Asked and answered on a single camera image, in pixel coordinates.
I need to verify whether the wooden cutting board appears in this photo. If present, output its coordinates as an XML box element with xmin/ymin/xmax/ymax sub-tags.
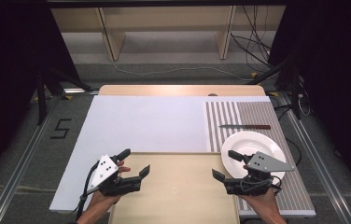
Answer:
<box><xmin>108</xmin><ymin>151</ymin><xmax>241</xmax><ymax>224</ymax></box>

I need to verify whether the person's right hand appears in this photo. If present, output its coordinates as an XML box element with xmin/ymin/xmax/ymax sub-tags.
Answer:
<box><xmin>242</xmin><ymin>187</ymin><xmax>279</xmax><ymax>214</ymax></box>

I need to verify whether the white board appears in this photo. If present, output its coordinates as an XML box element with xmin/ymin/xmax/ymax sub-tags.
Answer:
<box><xmin>49</xmin><ymin>94</ymin><xmax>317</xmax><ymax>218</ymax></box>

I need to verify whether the grey striped placemat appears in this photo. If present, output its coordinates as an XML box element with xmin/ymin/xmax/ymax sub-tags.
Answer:
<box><xmin>204</xmin><ymin>101</ymin><xmax>316</xmax><ymax>213</ymax></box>

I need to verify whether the red handled knife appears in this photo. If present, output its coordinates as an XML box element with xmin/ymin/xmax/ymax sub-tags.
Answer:
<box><xmin>218</xmin><ymin>124</ymin><xmax>272</xmax><ymax>131</ymax></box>

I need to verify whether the black metal stand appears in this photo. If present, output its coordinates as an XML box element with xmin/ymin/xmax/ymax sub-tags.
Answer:
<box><xmin>35</xmin><ymin>67</ymin><xmax>96</xmax><ymax>126</ymax></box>
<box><xmin>247</xmin><ymin>51</ymin><xmax>302</xmax><ymax>121</ymax></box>

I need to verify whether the bundle of black cables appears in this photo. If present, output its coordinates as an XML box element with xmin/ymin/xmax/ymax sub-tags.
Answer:
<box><xmin>230</xmin><ymin>5</ymin><xmax>274</xmax><ymax>73</ymax></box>

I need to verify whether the light wooden bench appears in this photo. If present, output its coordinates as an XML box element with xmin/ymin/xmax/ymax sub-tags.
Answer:
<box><xmin>50</xmin><ymin>5</ymin><xmax>287</xmax><ymax>62</ymax></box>

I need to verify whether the dark curtain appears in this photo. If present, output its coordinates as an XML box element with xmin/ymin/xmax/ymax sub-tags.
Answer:
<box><xmin>0</xmin><ymin>0</ymin><xmax>82</xmax><ymax>190</ymax></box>
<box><xmin>268</xmin><ymin>0</ymin><xmax>351</xmax><ymax>197</ymax></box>

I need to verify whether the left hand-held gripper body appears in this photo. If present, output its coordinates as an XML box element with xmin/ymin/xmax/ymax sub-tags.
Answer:
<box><xmin>88</xmin><ymin>154</ymin><xmax>143</xmax><ymax>197</ymax></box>

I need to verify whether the person's left hand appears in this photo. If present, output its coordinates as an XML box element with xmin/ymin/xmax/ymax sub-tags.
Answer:
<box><xmin>88</xmin><ymin>160</ymin><xmax>132</xmax><ymax>215</ymax></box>

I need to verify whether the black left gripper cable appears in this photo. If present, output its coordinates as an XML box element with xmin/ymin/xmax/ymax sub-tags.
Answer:
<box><xmin>75</xmin><ymin>160</ymin><xmax>101</xmax><ymax>222</ymax></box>

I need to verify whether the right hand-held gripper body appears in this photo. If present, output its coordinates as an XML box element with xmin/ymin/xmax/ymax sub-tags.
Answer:
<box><xmin>224</xmin><ymin>151</ymin><xmax>296</xmax><ymax>196</ymax></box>

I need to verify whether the grey right gripper cable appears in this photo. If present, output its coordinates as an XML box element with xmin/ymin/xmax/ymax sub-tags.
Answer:
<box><xmin>239</xmin><ymin>175</ymin><xmax>284</xmax><ymax>196</ymax></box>

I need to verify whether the metal floor rail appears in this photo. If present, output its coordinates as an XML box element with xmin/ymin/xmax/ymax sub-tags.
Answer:
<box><xmin>0</xmin><ymin>88</ymin><xmax>100</xmax><ymax>224</ymax></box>
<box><xmin>275</xmin><ymin>92</ymin><xmax>351</xmax><ymax>224</ymax></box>

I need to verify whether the white plate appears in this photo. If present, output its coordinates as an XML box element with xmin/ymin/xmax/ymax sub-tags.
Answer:
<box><xmin>220</xmin><ymin>130</ymin><xmax>287</xmax><ymax>180</ymax></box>

